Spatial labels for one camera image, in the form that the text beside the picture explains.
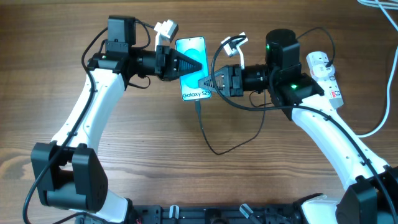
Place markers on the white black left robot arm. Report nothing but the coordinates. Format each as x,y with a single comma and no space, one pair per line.
68,173

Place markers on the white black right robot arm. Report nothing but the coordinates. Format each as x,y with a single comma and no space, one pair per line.
370,183

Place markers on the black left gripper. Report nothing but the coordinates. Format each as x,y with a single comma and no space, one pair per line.
166,63

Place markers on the white power strip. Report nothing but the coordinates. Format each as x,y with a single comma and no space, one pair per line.
329,85

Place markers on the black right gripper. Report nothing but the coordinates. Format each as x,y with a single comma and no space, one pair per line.
229,81

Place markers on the white USB charger adapter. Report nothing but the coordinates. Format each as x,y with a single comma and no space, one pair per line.
321,72

